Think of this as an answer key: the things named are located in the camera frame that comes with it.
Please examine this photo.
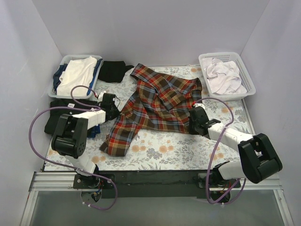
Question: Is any red plaid long sleeve shirt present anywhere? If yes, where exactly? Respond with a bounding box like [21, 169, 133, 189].
[99, 64, 202, 156]

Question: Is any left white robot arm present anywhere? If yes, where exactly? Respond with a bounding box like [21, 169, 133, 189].
[51, 93, 119, 188]

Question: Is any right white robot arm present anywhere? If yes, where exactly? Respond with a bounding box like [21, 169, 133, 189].
[189, 104, 283, 188]

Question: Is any blue plaid folded shirt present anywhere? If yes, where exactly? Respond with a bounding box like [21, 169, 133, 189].
[87, 125, 101, 138]

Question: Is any black folded garment at back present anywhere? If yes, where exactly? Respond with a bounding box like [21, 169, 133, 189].
[98, 61, 134, 83]

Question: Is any crumpled white shirt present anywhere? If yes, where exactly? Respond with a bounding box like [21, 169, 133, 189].
[201, 57, 247, 95]

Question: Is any cream white folded shirt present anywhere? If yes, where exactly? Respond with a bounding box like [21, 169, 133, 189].
[56, 56, 97, 97]

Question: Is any black folded shirt with buttons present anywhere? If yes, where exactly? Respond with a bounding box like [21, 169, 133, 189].
[44, 99, 97, 135]

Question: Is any right white plastic basket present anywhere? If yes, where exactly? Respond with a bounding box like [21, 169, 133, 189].
[198, 52, 256, 101]

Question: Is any blue folded shirt in basket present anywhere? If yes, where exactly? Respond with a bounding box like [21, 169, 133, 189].
[52, 58, 103, 97]

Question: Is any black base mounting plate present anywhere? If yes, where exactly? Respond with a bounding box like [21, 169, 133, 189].
[73, 170, 242, 200]

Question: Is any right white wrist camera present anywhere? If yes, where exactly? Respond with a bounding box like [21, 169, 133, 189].
[192, 102, 206, 110]

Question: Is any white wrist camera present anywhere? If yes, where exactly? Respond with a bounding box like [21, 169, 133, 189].
[95, 90, 106, 101]
[192, 102, 206, 110]

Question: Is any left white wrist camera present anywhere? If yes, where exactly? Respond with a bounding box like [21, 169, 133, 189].
[95, 90, 106, 101]

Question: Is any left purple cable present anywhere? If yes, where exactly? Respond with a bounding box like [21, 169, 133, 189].
[28, 85, 119, 210]

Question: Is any purple cable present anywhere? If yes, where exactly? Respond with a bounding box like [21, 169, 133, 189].
[192, 97, 247, 204]
[28, 85, 119, 210]

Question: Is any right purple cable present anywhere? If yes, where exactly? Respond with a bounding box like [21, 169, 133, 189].
[192, 97, 247, 204]

